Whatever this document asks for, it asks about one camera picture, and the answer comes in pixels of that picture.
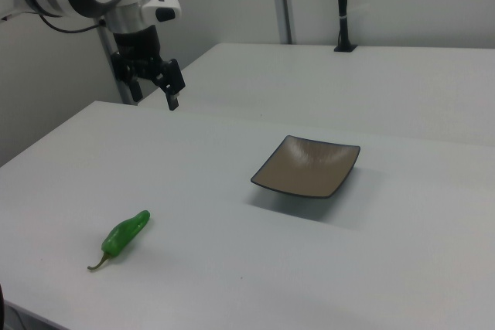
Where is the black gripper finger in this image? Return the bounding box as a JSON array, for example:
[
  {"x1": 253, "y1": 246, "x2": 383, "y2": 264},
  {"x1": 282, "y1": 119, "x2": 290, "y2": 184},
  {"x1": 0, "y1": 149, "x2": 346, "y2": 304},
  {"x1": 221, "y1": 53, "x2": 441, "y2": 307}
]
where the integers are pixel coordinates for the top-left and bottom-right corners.
[
  {"x1": 151, "y1": 58, "x2": 186, "y2": 112},
  {"x1": 122, "y1": 70, "x2": 144, "y2": 104}
]

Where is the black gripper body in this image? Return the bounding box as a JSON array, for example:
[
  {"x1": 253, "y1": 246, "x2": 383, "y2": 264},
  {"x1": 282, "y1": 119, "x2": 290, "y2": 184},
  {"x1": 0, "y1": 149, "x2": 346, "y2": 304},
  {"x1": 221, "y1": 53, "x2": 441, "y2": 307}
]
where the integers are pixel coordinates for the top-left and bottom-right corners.
[{"x1": 110, "y1": 24, "x2": 172, "y2": 84}]

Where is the green chili pepper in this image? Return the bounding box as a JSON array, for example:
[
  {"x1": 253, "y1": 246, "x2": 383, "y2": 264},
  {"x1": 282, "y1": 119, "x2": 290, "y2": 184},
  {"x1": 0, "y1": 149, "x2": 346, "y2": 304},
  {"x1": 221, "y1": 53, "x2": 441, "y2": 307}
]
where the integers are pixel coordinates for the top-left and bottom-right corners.
[{"x1": 87, "y1": 209, "x2": 152, "y2": 271}]

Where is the square brown ceramic plate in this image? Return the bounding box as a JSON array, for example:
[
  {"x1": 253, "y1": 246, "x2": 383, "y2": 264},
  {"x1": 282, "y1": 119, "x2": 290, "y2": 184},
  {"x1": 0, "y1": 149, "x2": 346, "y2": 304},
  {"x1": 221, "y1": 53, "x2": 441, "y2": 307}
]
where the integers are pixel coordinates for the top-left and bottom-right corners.
[{"x1": 250, "y1": 134, "x2": 362, "y2": 200}]

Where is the black pole with base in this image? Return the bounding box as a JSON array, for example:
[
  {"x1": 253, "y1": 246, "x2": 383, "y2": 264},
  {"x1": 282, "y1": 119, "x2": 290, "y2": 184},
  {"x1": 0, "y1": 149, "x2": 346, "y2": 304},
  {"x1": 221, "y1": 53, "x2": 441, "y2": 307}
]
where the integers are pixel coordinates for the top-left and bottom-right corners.
[{"x1": 333, "y1": 0, "x2": 358, "y2": 53}]

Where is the grey aluminium frame post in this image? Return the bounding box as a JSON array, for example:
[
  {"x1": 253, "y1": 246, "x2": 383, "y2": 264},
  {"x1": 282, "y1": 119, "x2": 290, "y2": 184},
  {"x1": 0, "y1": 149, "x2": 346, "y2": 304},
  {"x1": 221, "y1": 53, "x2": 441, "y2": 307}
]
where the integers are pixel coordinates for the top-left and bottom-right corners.
[
  {"x1": 96, "y1": 22, "x2": 137, "y2": 106},
  {"x1": 268, "y1": 0, "x2": 293, "y2": 45}
]

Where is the dark arm cable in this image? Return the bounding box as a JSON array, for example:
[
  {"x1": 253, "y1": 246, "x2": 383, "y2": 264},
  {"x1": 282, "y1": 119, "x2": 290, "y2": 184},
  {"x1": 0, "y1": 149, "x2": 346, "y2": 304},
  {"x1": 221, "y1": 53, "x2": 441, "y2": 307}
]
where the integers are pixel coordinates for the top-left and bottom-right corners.
[{"x1": 37, "y1": 12, "x2": 108, "y2": 34}]

